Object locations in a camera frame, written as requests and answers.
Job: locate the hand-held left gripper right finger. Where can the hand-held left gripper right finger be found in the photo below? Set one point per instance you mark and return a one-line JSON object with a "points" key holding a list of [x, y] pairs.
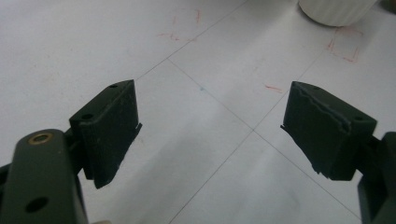
{"points": [[320, 133]]}

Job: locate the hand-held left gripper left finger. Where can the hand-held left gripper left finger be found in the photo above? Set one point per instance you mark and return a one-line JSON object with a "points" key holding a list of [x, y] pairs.
{"points": [[109, 130]]}

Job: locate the white cup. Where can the white cup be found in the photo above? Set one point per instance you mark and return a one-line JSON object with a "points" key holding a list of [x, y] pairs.
{"points": [[336, 11]]}

